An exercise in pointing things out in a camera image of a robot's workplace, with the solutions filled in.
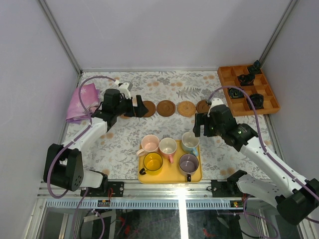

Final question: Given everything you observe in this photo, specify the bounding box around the brown wooden coaster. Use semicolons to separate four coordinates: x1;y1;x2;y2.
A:
143;101;156;118
157;100;175;117
196;100;211;114

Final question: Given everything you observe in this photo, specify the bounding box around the light blue mug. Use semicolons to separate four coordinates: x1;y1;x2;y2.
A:
181;132;199;156

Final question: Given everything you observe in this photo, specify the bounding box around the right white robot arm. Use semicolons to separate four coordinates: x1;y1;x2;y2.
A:
193;104;319;226

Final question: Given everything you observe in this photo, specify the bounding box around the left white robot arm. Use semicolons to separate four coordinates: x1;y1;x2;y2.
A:
43;89;148;197

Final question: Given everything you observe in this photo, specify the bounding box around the pink purple folded cloth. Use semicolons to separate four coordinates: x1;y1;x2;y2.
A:
66;83;100;122

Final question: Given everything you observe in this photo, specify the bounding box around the black yellow part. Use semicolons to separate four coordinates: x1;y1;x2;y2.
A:
227;87;244;99

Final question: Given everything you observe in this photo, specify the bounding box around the light pink mug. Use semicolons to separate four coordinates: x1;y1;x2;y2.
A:
136;135;160;157

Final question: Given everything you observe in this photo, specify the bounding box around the black part lower compartment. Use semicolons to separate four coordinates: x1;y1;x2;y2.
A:
246;94;264;110

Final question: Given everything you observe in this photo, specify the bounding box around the black part compartment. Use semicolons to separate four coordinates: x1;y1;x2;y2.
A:
237;73;255;86
247;60;261;75
246;94;264;110

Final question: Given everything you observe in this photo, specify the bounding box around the orange compartment tray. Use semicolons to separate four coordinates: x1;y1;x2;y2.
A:
218;65;280;117

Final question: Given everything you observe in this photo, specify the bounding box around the black part top compartment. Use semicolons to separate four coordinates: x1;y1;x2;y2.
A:
247;60;261;75

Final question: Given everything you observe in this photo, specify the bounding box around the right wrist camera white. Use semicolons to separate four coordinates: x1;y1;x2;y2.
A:
207;98;224;117

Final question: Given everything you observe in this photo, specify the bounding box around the white mug pink handle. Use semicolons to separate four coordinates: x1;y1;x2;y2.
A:
159;137;177;164

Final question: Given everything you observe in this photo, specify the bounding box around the purple mug black handle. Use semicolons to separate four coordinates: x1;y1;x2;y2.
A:
178;154;199;183

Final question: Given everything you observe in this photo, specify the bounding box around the yellow mug black handle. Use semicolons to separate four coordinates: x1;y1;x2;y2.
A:
139;152;163;175

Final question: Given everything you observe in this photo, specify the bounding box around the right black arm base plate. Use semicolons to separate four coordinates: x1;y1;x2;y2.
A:
211;180;242;198

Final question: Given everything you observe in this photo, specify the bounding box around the aluminium front rail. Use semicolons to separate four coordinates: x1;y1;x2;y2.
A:
37;178;275;200

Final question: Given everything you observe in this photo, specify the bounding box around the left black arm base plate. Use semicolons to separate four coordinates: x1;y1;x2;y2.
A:
86;181;125;198

